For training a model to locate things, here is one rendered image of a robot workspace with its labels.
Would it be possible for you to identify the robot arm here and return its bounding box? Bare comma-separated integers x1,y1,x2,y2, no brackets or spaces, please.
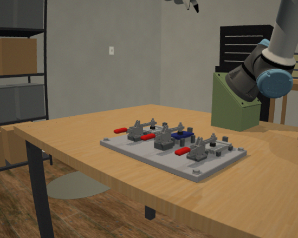
225,0,298,102

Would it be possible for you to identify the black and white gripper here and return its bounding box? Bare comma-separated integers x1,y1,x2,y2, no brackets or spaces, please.
174,0,199,13

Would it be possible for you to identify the red-handled toggle clamp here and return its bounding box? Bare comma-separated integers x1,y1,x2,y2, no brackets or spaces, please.
174,133,217,162

